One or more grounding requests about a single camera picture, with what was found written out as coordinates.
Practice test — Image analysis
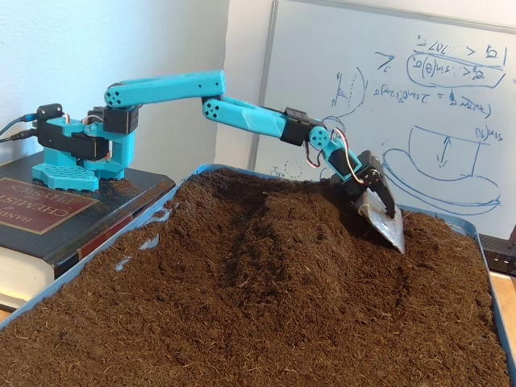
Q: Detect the silver taped scoop gripper finger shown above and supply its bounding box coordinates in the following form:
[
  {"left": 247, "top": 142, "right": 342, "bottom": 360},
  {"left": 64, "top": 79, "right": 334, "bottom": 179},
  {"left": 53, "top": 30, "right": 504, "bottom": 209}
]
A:
[{"left": 355, "top": 189, "right": 406, "bottom": 254}]

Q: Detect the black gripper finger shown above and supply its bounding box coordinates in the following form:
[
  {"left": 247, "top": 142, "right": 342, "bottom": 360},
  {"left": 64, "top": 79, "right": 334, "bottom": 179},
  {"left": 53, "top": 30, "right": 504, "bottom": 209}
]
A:
[{"left": 360, "top": 165, "right": 397, "bottom": 219}]

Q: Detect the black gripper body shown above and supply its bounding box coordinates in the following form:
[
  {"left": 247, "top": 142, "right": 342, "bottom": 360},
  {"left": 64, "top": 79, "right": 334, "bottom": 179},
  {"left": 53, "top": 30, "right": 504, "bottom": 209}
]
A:
[{"left": 328, "top": 150, "right": 383, "bottom": 210}]

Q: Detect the black device with lights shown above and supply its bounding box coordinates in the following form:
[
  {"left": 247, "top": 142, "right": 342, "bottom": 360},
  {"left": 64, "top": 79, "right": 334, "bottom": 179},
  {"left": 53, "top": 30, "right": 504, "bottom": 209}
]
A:
[{"left": 478, "top": 234, "right": 516, "bottom": 277}]

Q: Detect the brown soil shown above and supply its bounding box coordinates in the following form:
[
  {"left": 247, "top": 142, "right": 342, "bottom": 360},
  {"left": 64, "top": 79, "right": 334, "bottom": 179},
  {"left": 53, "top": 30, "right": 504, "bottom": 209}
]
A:
[{"left": 0, "top": 167, "right": 511, "bottom": 387}]

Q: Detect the blue plastic tray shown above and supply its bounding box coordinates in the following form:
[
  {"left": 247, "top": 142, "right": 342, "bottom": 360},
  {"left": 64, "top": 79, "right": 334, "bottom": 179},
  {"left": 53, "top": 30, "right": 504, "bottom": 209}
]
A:
[{"left": 0, "top": 163, "right": 516, "bottom": 387}]

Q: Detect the whiteboard with blue sketches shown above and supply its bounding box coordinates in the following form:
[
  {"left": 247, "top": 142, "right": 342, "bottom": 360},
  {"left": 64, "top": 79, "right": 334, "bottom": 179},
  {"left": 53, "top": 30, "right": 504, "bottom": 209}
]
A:
[{"left": 248, "top": 0, "right": 516, "bottom": 239}]

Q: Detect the black chemistry handbook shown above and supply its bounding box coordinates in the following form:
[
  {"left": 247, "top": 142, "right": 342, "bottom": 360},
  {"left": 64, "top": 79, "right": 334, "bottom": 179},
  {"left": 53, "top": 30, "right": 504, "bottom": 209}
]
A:
[{"left": 0, "top": 151, "right": 178, "bottom": 312}]

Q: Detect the black cable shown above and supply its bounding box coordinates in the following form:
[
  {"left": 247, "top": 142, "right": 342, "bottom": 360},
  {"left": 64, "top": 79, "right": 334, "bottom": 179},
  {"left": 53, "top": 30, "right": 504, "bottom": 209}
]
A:
[{"left": 0, "top": 128, "right": 40, "bottom": 144}]

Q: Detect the blue cable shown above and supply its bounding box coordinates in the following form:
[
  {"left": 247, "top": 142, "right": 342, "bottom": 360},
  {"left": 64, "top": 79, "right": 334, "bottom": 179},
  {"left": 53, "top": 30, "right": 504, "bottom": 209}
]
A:
[{"left": 0, "top": 114, "right": 40, "bottom": 139}]

